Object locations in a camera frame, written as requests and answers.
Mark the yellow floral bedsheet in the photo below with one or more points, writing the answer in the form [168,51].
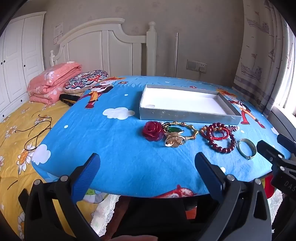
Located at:
[18,139]

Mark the white lace bed skirt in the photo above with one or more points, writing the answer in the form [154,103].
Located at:
[104,213]

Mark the red rose brooch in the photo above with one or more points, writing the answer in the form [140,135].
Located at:
[152,131]

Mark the engraved metal bangle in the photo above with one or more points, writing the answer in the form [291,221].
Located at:
[253,150]

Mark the blue cartoon tablecloth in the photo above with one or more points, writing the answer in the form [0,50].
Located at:
[115,143]

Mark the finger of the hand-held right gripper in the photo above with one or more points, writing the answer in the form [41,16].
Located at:
[268,150]
[283,140]

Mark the grey shallow box tray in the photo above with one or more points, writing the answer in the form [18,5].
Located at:
[185,102]

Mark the white bed headboard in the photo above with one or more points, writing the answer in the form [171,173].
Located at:
[92,51]

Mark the white wardrobe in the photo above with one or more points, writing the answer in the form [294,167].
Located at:
[13,58]

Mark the wall socket with plug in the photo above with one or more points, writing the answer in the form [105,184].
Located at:
[202,67]

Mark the green jade pendant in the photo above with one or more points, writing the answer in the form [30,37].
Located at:
[174,129]

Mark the wall light switch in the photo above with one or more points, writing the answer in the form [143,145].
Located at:
[192,64]

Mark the metal pole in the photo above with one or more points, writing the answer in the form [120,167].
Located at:
[176,53]

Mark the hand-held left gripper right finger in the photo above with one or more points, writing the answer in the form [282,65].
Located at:
[208,176]

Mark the grey window sill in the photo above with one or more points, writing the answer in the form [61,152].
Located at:
[284,120]

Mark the patterned round cushion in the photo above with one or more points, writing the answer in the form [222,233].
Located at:
[85,80]

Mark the ship print curtain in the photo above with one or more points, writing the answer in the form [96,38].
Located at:
[259,58]

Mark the paper wall notice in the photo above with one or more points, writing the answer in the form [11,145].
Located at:
[57,30]

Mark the pink folded quilt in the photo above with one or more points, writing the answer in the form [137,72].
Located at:
[50,78]

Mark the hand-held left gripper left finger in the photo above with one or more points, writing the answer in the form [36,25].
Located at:
[87,176]

